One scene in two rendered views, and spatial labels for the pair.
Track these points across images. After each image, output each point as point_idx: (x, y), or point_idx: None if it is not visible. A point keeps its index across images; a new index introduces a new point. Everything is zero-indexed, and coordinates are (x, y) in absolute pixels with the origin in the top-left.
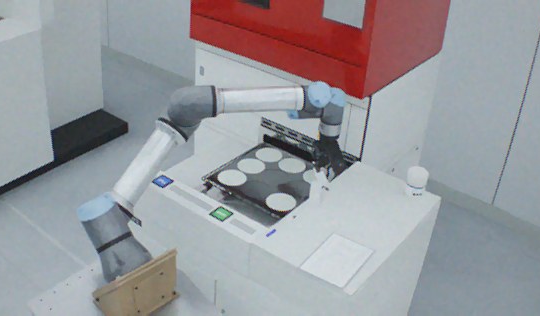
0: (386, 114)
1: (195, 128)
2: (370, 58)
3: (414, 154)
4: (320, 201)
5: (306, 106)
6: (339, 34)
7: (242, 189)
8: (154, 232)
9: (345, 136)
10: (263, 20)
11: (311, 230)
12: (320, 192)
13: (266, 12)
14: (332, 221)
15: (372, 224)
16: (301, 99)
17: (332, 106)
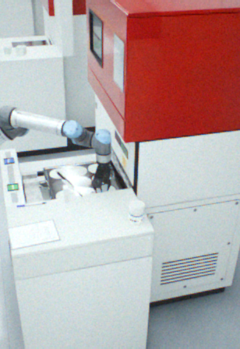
0: (168, 162)
1: (15, 132)
2: (128, 114)
3: (233, 207)
4: (72, 201)
5: (63, 135)
6: (118, 93)
7: (54, 181)
8: None
9: (128, 168)
10: (101, 75)
11: (44, 213)
12: (67, 194)
13: (102, 70)
14: (62, 213)
15: (82, 225)
16: (59, 129)
17: (97, 141)
